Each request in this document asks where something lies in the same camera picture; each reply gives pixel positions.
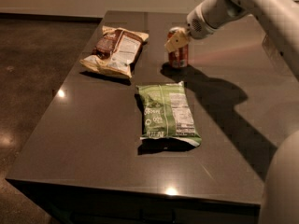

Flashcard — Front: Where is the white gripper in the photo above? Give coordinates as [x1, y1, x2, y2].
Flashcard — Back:
[164, 0, 230, 53]

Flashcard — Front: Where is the red coke can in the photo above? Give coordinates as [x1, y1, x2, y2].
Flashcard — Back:
[167, 26, 190, 69]

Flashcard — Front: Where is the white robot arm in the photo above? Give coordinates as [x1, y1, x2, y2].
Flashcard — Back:
[165, 0, 299, 224]

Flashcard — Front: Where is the brown chip bag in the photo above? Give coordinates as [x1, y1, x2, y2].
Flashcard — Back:
[80, 26, 149, 79]

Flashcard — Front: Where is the green chip bag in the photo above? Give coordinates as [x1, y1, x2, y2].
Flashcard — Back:
[137, 81, 202, 147]

